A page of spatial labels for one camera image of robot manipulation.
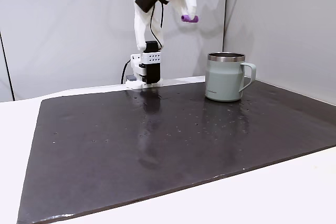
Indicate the purple pen grip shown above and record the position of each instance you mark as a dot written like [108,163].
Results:
[189,19]

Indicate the grey-green steel mug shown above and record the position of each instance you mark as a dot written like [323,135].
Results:
[223,82]

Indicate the grey plug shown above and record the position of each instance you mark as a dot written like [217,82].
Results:
[130,78]

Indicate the black table mat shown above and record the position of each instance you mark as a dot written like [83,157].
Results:
[157,155]

